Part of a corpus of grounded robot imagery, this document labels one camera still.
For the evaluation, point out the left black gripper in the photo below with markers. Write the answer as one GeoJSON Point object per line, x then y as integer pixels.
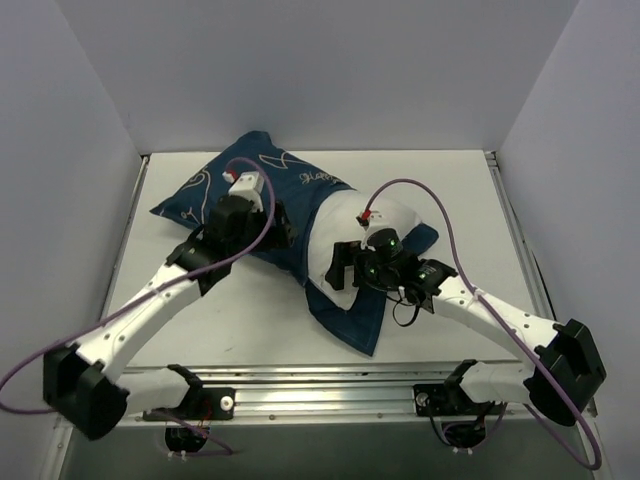
{"type": "Point", "coordinates": [279, 226]}

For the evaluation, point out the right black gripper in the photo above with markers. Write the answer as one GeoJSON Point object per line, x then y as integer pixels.
{"type": "Point", "coordinates": [350, 267]}

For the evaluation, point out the white pillow insert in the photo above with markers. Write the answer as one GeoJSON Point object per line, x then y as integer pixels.
{"type": "Point", "coordinates": [335, 222]}

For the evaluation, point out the blue patterned pillowcase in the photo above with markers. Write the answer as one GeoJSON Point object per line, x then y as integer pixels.
{"type": "Point", "coordinates": [302, 187]}

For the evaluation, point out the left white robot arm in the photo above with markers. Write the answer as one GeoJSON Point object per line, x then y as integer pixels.
{"type": "Point", "coordinates": [85, 380]}

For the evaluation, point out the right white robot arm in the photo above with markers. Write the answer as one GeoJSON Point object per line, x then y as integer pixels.
{"type": "Point", "coordinates": [559, 368]}

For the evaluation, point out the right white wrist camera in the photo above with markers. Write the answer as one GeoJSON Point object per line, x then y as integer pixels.
{"type": "Point", "coordinates": [372, 221]}

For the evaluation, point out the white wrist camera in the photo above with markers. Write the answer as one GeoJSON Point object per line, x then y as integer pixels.
{"type": "Point", "coordinates": [248, 185]}
{"type": "Point", "coordinates": [372, 221]}

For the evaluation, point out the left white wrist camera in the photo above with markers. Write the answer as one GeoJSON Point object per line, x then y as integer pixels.
{"type": "Point", "coordinates": [248, 185]}

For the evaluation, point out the left aluminium side rail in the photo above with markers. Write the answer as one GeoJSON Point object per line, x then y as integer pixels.
{"type": "Point", "coordinates": [124, 236]}

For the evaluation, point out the aluminium front rail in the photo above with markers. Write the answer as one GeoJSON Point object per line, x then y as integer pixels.
{"type": "Point", "coordinates": [339, 391]}

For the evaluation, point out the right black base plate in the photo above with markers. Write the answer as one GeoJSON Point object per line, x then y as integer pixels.
{"type": "Point", "coordinates": [434, 399]}

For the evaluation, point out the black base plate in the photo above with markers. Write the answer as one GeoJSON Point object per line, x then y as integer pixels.
{"type": "Point", "coordinates": [434, 399]}
{"type": "Point", "coordinates": [220, 402]}

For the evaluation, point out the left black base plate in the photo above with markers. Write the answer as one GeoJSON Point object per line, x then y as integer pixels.
{"type": "Point", "coordinates": [220, 402]}

